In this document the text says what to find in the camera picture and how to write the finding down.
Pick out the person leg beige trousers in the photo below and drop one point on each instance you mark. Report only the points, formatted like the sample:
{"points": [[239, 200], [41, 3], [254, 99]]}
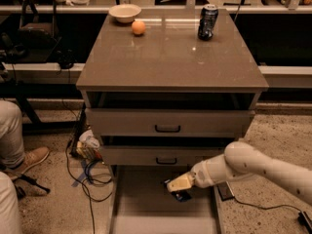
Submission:
{"points": [[11, 143]]}

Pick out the black headphones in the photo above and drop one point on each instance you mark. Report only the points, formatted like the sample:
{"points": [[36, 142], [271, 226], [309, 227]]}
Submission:
{"points": [[65, 59]]}

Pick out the top grey drawer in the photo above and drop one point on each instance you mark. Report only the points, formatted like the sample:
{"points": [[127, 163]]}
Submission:
{"points": [[169, 123]]}

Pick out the middle grey drawer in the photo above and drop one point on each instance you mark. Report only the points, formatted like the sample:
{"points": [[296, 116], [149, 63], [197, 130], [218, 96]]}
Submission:
{"points": [[157, 156]]}

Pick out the orange fruit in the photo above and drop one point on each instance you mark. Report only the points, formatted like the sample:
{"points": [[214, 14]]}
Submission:
{"points": [[138, 27]]}

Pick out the black chair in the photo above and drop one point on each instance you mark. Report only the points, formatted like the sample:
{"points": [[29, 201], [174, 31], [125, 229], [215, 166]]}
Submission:
{"points": [[37, 32]]}

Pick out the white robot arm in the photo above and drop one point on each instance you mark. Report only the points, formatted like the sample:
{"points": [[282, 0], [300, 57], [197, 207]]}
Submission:
{"points": [[238, 161]]}

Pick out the black floor box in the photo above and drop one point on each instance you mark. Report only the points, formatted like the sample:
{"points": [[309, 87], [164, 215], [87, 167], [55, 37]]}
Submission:
{"points": [[225, 191]]}

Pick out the tan shoe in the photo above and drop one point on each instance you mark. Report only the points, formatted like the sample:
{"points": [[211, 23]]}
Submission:
{"points": [[32, 158]]}

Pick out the dark blue snack bar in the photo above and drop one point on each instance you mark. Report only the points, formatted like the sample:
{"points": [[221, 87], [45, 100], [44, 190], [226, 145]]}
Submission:
{"points": [[178, 194]]}

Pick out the grey drawer cabinet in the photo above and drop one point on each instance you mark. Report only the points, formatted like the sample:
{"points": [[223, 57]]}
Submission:
{"points": [[170, 68]]}

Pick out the dark blue soda can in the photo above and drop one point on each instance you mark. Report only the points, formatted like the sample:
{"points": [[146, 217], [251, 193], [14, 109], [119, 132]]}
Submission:
{"points": [[209, 14]]}

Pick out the white ceramic bowl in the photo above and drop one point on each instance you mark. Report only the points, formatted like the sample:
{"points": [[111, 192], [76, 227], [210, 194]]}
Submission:
{"points": [[125, 13]]}

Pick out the open bottom grey drawer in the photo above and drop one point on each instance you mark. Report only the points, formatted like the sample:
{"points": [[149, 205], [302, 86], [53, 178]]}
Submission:
{"points": [[143, 205]]}

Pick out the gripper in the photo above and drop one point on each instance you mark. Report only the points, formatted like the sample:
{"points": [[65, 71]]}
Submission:
{"points": [[201, 175]]}

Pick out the crumpled snack bags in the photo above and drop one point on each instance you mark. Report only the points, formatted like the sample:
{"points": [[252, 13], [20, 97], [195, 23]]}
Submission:
{"points": [[88, 146]]}

